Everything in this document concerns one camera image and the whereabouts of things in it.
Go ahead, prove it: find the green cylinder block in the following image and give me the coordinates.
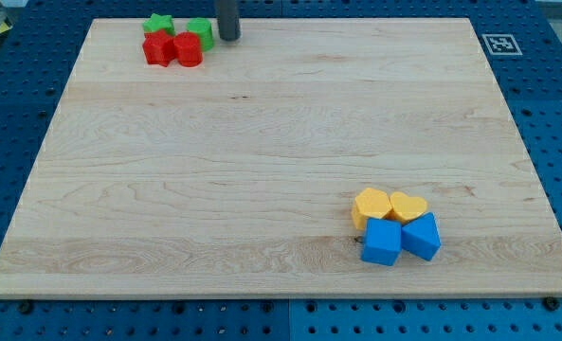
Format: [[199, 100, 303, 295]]
[[186, 17, 214, 52]]

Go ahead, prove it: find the wooden board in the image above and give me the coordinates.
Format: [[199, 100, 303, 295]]
[[0, 18, 562, 299]]

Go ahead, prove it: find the red cylinder block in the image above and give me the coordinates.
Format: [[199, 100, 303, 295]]
[[172, 31, 203, 67]]

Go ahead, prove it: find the green star block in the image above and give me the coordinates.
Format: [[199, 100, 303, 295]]
[[142, 13, 175, 36]]

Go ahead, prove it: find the white fiducial marker tag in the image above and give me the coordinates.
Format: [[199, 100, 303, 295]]
[[482, 33, 522, 56]]

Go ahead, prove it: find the yellow heart block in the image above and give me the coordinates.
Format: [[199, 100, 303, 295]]
[[389, 191, 428, 224]]

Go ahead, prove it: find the red star block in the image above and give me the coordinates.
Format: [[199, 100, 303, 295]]
[[142, 29, 175, 67]]

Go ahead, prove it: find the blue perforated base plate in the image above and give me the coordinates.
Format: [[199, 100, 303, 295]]
[[0, 0, 562, 340]]

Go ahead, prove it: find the blue triangular block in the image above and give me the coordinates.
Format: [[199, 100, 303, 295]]
[[401, 212, 442, 261]]

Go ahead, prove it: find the yellow hexagon block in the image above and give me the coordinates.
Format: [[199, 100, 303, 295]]
[[351, 188, 392, 230]]

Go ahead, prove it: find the blue cube block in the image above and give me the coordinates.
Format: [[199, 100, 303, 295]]
[[361, 218, 402, 266]]

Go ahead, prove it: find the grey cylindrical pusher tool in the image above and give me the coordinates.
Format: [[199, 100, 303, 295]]
[[214, 0, 241, 42]]

